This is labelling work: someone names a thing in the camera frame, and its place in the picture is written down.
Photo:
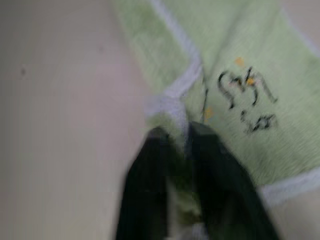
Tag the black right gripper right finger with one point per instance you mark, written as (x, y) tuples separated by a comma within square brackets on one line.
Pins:
[(225, 200)]

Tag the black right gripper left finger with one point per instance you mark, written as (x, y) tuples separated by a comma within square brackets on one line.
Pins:
[(145, 180)]

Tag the light green towel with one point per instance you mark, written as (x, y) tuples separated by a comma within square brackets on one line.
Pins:
[(237, 37)]

